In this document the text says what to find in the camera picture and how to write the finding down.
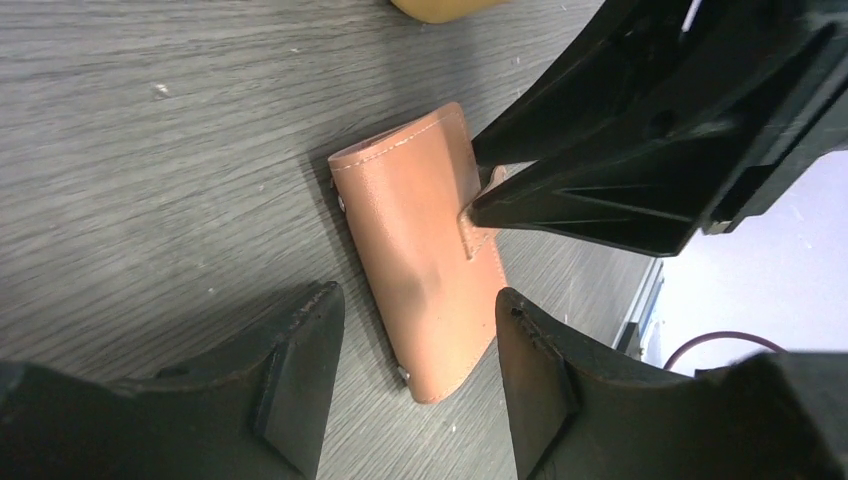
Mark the oval wooden card tray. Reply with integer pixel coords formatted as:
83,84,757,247
390,0,508,24

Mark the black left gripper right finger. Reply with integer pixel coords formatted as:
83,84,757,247
496,288,728,479

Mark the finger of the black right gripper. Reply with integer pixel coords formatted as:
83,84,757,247
474,1,795,169
472,26,847,257

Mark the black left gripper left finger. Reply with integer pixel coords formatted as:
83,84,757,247
112,282,345,479

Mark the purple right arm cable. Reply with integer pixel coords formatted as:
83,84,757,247
662,331,790,372

